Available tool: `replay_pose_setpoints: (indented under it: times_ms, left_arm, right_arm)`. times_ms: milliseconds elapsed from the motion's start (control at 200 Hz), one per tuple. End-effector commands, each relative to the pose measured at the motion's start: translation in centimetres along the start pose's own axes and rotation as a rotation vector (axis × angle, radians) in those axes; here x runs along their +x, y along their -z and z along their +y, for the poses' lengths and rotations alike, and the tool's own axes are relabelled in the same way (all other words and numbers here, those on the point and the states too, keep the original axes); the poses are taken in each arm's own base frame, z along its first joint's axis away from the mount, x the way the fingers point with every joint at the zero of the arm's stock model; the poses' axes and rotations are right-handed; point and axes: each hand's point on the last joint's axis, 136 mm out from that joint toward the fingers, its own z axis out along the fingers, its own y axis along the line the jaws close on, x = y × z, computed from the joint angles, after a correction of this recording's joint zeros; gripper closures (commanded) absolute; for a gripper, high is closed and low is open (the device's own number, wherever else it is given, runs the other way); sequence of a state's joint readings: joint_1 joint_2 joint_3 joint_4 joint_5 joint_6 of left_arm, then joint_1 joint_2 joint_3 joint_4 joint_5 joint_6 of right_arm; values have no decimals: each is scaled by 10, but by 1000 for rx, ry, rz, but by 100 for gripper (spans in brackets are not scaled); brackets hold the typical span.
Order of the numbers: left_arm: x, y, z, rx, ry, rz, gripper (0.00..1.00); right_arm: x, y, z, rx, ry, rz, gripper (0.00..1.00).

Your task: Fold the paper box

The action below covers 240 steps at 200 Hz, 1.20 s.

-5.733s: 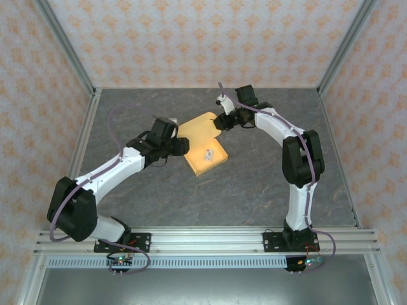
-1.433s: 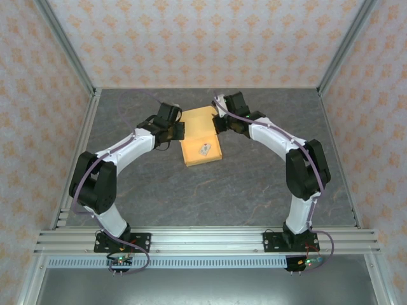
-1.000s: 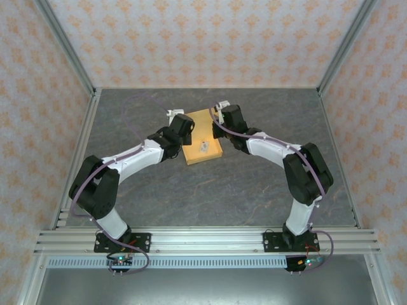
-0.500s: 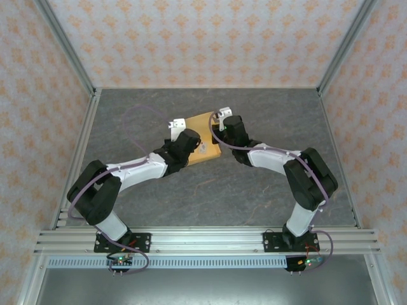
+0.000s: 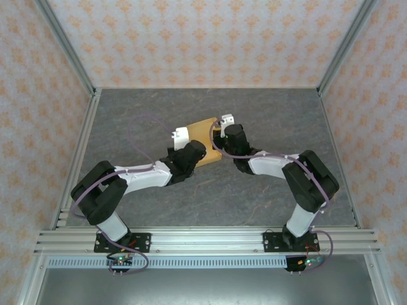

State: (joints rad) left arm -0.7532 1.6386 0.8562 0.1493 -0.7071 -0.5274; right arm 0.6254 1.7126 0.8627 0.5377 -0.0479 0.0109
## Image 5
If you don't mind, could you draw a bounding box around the yellow paper box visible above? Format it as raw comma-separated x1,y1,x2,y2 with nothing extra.
186,116,224,170

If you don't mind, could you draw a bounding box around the aluminium mounting beam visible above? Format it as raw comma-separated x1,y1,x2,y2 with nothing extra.
33,227,382,255

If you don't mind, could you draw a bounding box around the grey metal panel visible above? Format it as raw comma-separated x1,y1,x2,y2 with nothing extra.
34,268,376,305

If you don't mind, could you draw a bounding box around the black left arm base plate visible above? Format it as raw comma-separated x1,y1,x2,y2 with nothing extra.
93,233,152,254

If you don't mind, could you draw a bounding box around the slotted grey cable tray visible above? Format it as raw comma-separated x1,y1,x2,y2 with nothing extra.
46,256,372,269

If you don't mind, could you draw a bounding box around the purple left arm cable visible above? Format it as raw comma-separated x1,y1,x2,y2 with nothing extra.
69,113,174,276

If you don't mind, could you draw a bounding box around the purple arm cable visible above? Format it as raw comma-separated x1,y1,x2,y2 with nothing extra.
208,119,335,274
69,113,174,276

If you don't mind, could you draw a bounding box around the aluminium side rail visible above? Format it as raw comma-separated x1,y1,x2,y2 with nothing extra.
50,88,102,230
317,90,362,230

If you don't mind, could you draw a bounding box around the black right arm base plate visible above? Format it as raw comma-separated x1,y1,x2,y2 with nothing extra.
263,231,319,254

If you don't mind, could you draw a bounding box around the aluminium frame post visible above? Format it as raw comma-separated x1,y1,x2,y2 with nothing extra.
317,0,378,97
34,0,98,97

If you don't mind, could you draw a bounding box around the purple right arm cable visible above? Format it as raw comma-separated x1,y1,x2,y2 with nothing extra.
208,119,335,274

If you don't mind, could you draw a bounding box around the aluminium frame leg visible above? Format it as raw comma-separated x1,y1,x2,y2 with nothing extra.
364,254,390,305
17,254,48,305

